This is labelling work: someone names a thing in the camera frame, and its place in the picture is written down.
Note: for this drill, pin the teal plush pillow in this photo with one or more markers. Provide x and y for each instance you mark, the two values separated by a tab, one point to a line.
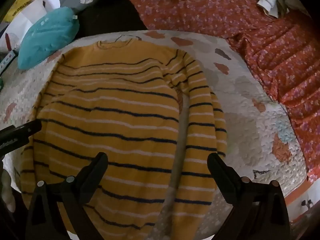
47	37

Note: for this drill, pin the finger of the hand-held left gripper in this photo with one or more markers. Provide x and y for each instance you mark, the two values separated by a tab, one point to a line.
23	130

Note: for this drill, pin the dark cloth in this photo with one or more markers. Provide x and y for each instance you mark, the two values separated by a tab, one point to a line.
110	17

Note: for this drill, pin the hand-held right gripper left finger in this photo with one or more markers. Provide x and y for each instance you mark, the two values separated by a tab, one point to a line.
96	171

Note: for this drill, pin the yellow striped sweater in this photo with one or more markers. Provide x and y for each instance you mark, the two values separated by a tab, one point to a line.
112	120

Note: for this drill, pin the yellow and white bag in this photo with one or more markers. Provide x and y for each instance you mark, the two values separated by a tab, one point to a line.
23	8

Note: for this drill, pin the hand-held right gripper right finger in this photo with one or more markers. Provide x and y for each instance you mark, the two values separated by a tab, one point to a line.
220	173

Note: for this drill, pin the white box with coloured shapes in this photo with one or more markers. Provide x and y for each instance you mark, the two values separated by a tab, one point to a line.
8	60

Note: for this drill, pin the white quilted heart-print blanket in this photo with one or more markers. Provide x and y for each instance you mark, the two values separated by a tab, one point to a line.
245	105

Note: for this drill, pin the white crumpled cloth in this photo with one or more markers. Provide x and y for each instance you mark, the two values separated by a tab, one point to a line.
271	0

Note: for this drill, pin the red floral cloth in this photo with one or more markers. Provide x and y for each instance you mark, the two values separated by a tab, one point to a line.
275	55

